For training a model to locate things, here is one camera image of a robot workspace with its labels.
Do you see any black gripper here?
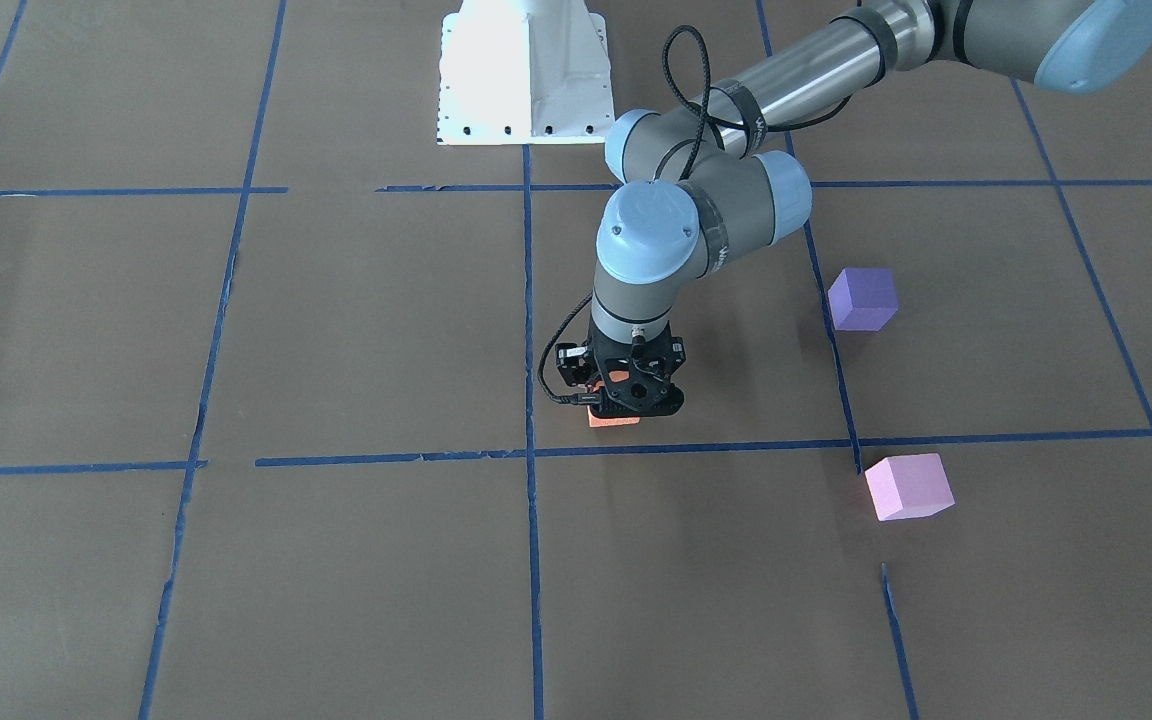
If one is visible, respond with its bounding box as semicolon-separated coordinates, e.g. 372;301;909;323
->
589;324;685;418

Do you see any orange foam cube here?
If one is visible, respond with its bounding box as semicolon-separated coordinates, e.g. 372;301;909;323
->
588;370;642;429

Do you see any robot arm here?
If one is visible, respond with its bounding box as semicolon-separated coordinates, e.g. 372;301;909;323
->
547;1;1152;420

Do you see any purple foam cube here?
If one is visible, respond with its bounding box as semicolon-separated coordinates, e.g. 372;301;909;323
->
828;266;900;332

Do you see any pink foam cube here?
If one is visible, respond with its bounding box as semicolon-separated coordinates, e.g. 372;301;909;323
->
864;454;956;521

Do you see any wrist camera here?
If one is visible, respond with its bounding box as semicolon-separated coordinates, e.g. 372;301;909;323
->
554;343;596;388

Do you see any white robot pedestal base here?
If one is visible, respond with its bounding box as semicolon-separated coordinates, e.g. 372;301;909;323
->
435;1;614;146

